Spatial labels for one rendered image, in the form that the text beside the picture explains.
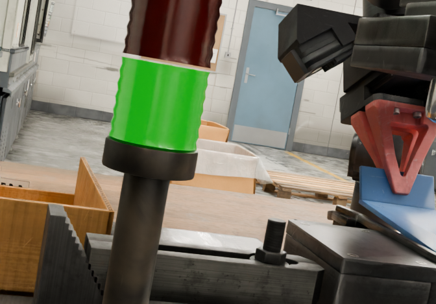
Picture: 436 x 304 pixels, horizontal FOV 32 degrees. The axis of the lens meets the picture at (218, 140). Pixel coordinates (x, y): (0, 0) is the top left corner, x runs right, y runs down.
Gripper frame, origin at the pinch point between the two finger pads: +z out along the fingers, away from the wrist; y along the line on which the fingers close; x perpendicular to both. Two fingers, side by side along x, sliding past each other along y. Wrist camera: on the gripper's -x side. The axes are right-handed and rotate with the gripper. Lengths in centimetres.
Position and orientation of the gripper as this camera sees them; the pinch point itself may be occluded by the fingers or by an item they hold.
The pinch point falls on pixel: (398, 185)
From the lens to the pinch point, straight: 66.0
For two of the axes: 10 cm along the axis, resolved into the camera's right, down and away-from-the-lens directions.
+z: -0.5, 9.5, -3.1
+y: 3.0, -2.8, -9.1
